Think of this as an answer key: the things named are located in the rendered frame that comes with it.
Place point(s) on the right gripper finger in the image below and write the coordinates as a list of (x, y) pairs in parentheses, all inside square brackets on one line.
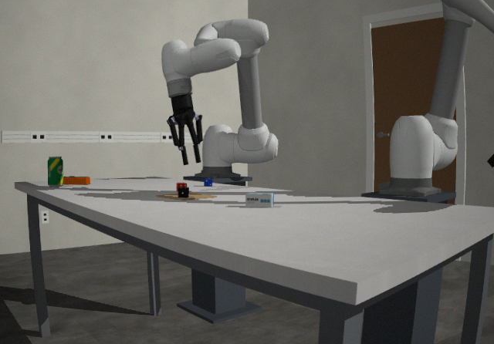
[(196, 138), (179, 142)]

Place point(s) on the orange multimeter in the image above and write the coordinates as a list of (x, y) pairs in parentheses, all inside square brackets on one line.
[(76, 180)]

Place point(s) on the tan flat mat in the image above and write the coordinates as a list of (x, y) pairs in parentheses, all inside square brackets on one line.
[(175, 196)]

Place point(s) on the green soda can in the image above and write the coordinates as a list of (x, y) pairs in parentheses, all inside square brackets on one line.
[(55, 172)]

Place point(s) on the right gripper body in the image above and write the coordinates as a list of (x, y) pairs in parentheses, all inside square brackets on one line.
[(182, 105)]

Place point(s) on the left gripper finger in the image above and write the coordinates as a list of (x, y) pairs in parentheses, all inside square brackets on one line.
[(491, 161)]

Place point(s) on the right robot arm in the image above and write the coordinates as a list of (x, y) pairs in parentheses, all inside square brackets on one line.
[(219, 45)]

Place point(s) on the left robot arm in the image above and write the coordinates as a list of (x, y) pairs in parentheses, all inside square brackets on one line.
[(416, 150)]

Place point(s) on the black die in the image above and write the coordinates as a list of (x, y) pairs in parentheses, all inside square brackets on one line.
[(183, 192)]

